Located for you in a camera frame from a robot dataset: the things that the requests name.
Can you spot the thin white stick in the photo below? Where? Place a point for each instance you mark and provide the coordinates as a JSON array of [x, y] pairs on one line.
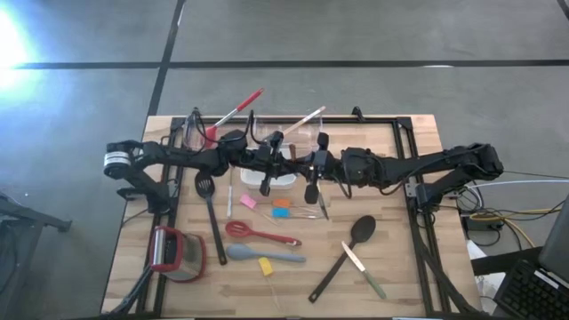
[[230, 202]]

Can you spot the black furniture leg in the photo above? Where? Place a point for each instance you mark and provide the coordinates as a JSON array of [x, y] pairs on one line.
[[44, 218]]

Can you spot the black frame clamp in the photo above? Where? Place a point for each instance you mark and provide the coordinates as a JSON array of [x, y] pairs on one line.
[[358, 114], [196, 112]]

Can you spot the large black spoon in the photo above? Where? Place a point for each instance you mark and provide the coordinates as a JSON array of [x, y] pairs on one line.
[[362, 229]]

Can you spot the black power brick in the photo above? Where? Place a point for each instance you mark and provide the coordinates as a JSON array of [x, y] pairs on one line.
[[475, 224]]

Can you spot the black slotted spatula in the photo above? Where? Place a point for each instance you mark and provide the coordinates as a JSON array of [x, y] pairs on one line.
[[204, 186]]

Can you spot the black metal table frame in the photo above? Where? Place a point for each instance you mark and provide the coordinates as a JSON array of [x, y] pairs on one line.
[[378, 120]]

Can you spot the white rectangular plastic bin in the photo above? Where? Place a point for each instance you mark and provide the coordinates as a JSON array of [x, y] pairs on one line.
[[284, 182]]

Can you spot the grey silicone spoon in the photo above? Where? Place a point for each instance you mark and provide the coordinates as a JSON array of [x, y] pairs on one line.
[[240, 252]]

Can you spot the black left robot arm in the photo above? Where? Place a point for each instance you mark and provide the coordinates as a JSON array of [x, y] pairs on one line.
[[178, 155]]

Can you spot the clear plastic bin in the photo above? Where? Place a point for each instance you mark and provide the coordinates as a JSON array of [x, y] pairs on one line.
[[306, 133], [189, 133]]

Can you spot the black laptop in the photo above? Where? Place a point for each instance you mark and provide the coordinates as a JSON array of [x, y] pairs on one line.
[[529, 293]]

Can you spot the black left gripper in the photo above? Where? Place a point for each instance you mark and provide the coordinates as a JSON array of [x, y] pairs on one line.
[[266, 162]]

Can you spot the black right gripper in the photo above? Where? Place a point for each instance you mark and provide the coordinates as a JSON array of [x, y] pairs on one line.
[[326, 165]]

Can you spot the white paper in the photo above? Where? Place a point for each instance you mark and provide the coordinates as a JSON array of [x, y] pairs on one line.
[[489, 284]]

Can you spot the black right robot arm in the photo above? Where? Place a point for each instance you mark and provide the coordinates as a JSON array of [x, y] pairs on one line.
[[422, 166]]

